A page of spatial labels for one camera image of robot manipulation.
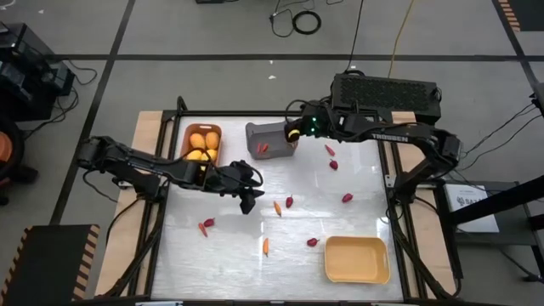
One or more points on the red bell pepper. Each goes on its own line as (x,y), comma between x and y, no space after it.
(347,197)
(313,242)
(208,222)
(289,201)
(333,164)

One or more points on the black hazard-striped mat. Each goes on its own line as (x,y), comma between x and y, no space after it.
(47,263)
(531,13)

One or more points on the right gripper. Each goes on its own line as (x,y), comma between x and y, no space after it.
(299,125)

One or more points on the black perforated computer case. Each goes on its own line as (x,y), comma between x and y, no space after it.
(382,91)

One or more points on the orange and black round object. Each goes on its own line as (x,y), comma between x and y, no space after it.
(5,149)

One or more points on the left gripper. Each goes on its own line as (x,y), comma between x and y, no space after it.
(236,178)

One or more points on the orange plastic basket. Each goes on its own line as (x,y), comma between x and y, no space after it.
(185,136)

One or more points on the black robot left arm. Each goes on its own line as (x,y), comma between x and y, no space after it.
(140,163)

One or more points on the red-orange chili pepper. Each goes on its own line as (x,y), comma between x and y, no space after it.
(329,149)

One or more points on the wooden side board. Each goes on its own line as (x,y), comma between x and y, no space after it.
(146,127)
(435,251)

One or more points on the black table frame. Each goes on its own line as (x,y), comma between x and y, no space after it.
(276,113)

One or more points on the black equipment stack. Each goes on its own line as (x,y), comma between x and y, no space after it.
(25,85)

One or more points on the yellow plastic tray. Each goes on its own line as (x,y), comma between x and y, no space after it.
(357,259)

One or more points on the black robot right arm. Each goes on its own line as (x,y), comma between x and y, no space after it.
(446,149)

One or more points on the yellow-orange chili pepper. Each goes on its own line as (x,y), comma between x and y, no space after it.
(266,246)

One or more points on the grey translucent plastic basket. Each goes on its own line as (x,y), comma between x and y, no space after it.
(274,140)

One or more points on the black beam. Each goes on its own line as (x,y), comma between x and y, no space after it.
(510,196)

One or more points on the white paper sign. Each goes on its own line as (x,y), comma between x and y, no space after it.
(476,191)

